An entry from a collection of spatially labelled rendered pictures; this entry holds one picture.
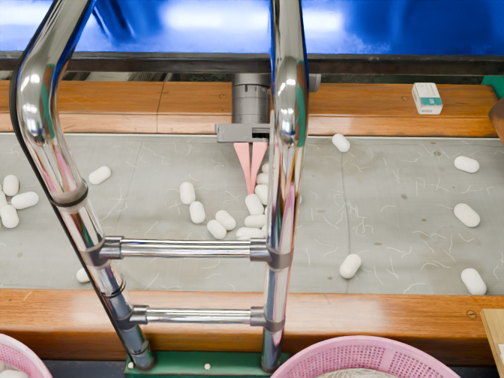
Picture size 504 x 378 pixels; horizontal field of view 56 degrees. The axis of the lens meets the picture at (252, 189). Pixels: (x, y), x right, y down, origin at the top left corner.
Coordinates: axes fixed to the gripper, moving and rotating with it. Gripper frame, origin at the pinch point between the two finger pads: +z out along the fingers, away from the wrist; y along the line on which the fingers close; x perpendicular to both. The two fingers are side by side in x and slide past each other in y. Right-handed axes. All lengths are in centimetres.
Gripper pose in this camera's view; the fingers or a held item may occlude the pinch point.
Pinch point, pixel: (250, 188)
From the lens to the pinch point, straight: 69.5
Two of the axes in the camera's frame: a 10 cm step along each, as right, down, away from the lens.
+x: 0.1, -0.2, 10.0
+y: 10.0, 0.1, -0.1
